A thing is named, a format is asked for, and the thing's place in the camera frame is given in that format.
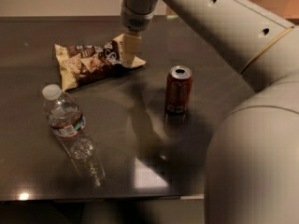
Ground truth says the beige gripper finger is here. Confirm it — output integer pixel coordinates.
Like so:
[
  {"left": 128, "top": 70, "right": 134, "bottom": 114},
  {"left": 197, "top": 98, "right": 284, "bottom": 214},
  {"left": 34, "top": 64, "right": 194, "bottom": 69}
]
[{"left": 121, "top": 31, "right": 141, "bottom": 68}]

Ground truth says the brown chip bag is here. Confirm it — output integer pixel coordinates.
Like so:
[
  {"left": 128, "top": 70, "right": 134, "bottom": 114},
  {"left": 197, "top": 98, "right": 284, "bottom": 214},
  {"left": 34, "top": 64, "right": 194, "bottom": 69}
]
[{"left": 54, "top": 34, "right": 146, "bottom": 91}]

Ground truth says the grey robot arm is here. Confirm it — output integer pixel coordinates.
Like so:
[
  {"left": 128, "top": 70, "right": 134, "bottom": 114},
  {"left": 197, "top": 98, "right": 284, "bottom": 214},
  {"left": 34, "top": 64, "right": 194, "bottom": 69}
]
[{"left": 121, "top": 0, "right": 299, "bottom": 224}]

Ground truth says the red soda can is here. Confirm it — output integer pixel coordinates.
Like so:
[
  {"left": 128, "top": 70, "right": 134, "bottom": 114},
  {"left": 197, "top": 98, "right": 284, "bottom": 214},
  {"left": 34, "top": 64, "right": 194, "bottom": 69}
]
[{"left": 164, "top": 65, "right": 193, "bottom": 114}]

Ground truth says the clear plastic water bottle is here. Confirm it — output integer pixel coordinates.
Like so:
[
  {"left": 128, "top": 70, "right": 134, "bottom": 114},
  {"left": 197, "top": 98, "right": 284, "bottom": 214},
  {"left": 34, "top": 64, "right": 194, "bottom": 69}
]
[{"left": 42, "top": 84, "right": 95, "bottom": 160}]

